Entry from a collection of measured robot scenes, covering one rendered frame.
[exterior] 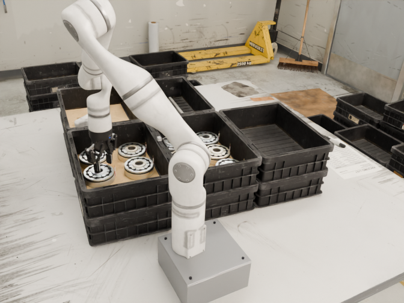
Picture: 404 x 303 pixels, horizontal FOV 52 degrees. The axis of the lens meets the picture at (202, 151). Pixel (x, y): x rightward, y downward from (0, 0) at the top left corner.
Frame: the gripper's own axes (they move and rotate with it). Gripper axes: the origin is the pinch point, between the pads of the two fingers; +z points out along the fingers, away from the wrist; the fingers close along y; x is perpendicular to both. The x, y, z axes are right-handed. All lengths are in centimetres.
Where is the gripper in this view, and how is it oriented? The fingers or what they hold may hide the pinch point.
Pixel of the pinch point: (103, 163)
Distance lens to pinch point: 146.2
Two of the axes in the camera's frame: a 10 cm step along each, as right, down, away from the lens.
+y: 4.8, -4.3, 7.6
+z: -0.5, 8.5, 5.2
